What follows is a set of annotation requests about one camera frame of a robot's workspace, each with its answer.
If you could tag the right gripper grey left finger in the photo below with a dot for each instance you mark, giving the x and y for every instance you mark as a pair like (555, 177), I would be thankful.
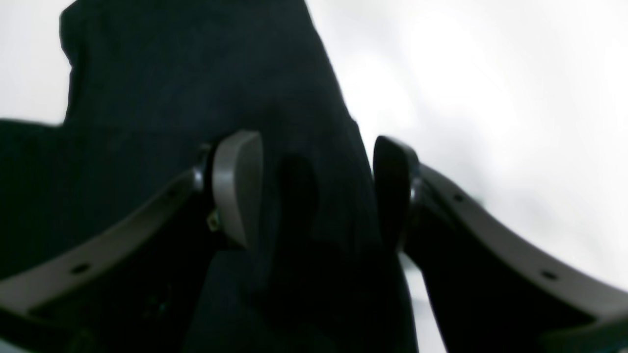
(227, 182)

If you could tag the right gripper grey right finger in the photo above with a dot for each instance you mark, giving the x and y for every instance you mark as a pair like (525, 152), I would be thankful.
(484, 280)

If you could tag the black T-shirt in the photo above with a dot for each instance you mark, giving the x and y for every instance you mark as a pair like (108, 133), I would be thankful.
(151, 82)

